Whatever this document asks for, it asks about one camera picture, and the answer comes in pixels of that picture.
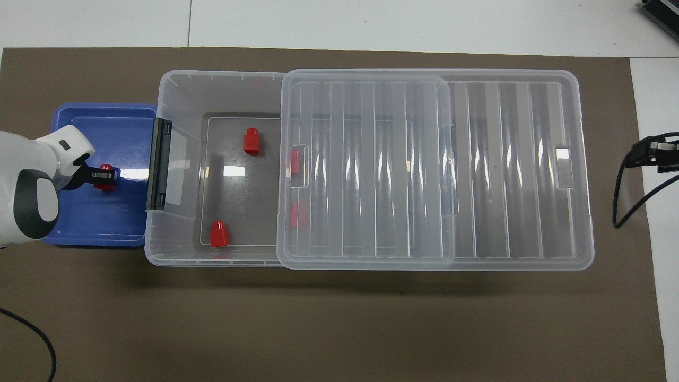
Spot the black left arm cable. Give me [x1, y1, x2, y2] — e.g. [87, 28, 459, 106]
[0, 308, 57, 382]

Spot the clear plastic storage box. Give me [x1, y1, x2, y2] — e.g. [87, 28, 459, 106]
[144, 70, 457, 267]

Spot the clear ribbed plastic lid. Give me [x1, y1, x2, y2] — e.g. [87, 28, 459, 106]
[277, 68, 595, 272]

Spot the brown table mat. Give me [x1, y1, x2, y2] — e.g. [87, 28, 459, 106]
[0, 47, 668, 382]

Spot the dark ribbed device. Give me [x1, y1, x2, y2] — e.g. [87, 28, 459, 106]
[638, 0, 679, 42]

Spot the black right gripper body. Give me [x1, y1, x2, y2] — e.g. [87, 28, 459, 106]
[659, 137, 679, 173]

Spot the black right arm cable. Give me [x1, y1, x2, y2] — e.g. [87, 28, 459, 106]
[613, 133, 679, 229]

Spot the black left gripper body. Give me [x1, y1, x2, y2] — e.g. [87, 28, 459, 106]
[68, 166, 95, 190]

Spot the blue plastic tray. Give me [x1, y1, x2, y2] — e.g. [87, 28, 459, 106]
[41, 102, 160, 248]

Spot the dark grey box latch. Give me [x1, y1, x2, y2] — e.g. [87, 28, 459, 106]
[145, 118, 173, 211]

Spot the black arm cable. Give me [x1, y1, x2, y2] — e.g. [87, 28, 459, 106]
[0, 308, 57, 382]
[613, 133, 679, 229]

